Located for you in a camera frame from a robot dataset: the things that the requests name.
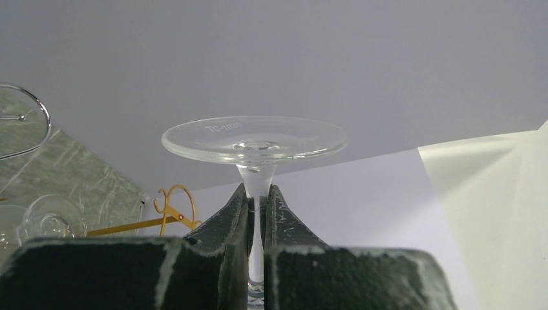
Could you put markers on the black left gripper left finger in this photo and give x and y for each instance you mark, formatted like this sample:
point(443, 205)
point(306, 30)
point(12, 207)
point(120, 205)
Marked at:
point(205, 269)

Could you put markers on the clear wine glass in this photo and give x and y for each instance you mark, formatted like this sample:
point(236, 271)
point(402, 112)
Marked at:
point(255, 145)

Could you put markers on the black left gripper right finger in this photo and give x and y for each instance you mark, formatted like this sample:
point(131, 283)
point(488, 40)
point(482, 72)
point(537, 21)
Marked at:
point(303, 272)

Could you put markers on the gold wire glass rack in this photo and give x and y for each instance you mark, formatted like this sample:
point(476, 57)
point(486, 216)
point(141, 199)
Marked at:
point(169, 215)

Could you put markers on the clear ribbed glass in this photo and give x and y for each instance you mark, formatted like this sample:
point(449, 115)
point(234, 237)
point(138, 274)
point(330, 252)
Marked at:
point(49, 216)

